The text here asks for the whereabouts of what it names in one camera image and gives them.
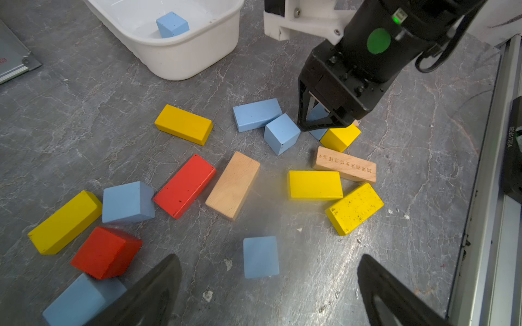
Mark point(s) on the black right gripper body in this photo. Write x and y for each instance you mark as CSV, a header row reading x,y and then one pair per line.
x,y
336,86

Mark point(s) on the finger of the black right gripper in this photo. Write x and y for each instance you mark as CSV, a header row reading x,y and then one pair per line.
x,y
314,116

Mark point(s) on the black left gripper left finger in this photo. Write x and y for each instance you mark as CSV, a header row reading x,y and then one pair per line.
x,y
150,301

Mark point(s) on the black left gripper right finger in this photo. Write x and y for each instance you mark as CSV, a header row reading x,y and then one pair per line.
x,y
387,301

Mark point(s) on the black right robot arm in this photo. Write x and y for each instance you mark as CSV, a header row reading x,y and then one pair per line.
x,y
383,37

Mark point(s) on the small yellow cube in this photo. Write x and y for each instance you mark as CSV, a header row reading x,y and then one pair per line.
x,y
339,139

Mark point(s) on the engraved wood block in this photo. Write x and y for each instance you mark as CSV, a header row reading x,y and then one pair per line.
x,y
349,167

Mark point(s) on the small red block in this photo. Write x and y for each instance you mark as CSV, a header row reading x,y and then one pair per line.
x,y
107,253

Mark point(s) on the yellow block centre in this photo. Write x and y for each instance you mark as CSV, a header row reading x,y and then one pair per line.
x,y
314,185

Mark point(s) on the long blue block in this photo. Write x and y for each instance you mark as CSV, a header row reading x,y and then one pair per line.
x,y
256,115

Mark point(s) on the yellow speckled block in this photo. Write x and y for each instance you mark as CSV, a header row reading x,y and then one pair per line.
x,y
353,210

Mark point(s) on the red long block centre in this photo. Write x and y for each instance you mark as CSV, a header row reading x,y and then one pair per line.
x,y
185,186

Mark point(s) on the yellow block far left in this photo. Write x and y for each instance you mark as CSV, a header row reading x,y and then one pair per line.
x,y
57,231

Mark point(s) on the natural wood block centre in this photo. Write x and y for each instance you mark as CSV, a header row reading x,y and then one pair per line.
x,y
231,190

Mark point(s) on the white plastic tray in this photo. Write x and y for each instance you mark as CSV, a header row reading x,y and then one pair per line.
x,y
213,33

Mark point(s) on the yellow long block top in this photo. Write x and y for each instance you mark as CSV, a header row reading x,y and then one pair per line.
x,y
183,124

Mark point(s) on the silver aluminium first aid case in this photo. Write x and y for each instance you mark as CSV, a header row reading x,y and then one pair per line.
x,y
16,58

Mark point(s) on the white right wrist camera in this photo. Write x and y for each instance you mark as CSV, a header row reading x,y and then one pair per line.
x,y
283,19

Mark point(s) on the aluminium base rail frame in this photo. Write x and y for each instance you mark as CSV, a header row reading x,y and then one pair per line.
x,y
487,284

